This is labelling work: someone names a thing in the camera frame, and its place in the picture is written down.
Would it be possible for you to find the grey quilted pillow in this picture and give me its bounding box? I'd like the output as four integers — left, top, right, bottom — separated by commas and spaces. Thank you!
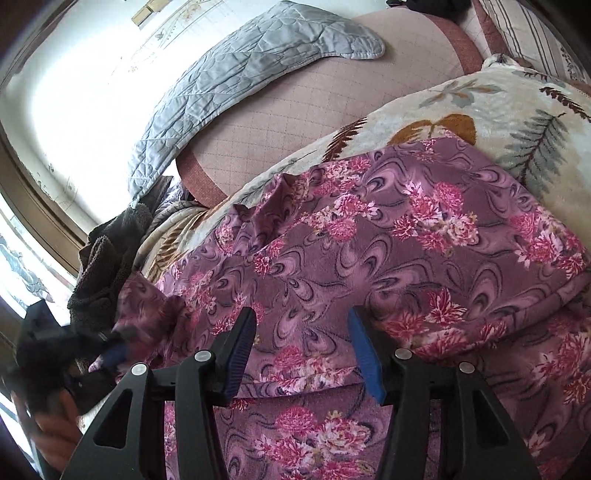
127, 0, 386, 209

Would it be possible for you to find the purple floral garment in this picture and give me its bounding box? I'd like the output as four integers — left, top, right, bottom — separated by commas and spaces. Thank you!
115, 136, 591, 480

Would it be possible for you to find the person's left hand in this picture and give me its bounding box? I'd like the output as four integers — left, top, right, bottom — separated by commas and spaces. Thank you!
28, 397, 88, 462

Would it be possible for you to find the striped floral cushion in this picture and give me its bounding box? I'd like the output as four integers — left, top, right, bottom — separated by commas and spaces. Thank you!
475, 0, 589, 85

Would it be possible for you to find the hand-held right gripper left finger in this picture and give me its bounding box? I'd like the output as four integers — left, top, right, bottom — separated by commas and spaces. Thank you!
60, 307, 257, 480

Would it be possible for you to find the dark grey fleece garment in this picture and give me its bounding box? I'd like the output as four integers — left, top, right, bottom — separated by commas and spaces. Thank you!
68, 203, 154, 334

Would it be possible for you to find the black garment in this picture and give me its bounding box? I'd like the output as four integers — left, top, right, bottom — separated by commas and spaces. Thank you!
388, 0, 481, 14

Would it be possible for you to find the leaf print blanket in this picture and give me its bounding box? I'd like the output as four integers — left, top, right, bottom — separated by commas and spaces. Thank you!
134, 54, 591, 283

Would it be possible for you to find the pink bed sheet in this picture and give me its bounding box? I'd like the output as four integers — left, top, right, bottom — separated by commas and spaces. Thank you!
175, 9, 485, 209

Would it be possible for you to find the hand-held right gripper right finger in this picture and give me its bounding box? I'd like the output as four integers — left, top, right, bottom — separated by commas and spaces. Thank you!
348, 307, 543, 480

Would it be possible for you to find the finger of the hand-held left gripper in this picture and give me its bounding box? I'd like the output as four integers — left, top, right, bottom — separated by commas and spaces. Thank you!
95, 339, 129, 371

